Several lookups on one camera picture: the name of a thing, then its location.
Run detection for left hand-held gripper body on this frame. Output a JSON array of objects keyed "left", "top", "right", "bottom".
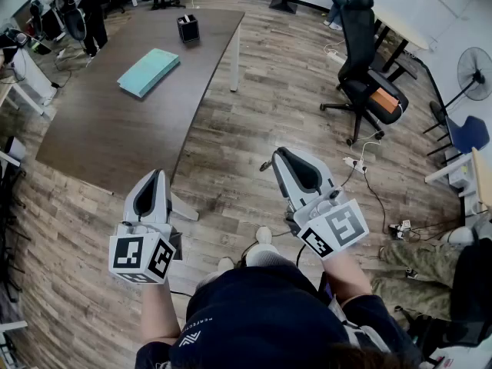
[{"left": 108, "top": 221, "right": 184, "bottom": 284}]

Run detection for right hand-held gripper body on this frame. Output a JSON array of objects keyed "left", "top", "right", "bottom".
[{"left": 284, "top": 186, "right": 370, "bottom": 260}]

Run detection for black square pen holder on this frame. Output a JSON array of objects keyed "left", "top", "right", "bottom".
[{"left": 176, "top": 13, "right": 200, "bottom": 44}]

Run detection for person's right forearm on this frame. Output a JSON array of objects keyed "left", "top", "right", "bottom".
[{"left": 321, "top": 248, "right": 374, "bottom": 308}]

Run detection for person's left forearm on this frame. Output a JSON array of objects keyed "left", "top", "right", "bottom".
[{"left": 140, "top": 281, "right": 182, "bottom": 346}]

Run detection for person's grey trousers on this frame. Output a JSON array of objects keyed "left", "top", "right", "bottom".
[{"left": 194, "top": 243, "right": 293, "bottom": 292}]

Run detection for orange box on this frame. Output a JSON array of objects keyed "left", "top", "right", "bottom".
[{"left": 368, "top": 87, "right": 401, "bottom": 114}]

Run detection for black office chair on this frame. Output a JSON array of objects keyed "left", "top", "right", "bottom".
[{"left": 318, "top": 0, "right": 410, "bottom": 146}]

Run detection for person's navy shirt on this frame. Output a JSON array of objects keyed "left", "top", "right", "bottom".
[{"left": 134, "top": 263, "right": 424, "bottom": 369}]

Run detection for teal book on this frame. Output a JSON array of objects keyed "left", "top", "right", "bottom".
[{"left": 117, "top": 48, "right": 181, "bottom": 100}]

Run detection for white desk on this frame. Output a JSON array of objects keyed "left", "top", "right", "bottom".
[
  {"left": 0, "top": 47, "right": 58, "bottom": 117},
  {"left": 424, "top": 147, "right": 492, "bottom": 215}
]

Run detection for blue chair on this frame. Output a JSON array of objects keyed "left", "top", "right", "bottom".
[{"left": 426, "top": 115, "right": 491, "bottom": 158}]

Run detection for beige desk with black legs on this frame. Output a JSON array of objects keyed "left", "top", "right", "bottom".
[{"left": 371, "top": 5, "right": 430, "bottom": 83}]

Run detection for black standing fan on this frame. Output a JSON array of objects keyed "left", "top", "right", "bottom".
[{"left": 422, "top": 47, "right": 492, "bottom": 135}]

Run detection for grey floor fan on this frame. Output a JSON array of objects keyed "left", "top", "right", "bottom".
[{"left": 62, "top": 8, "right": 87, "bottom": 41}]

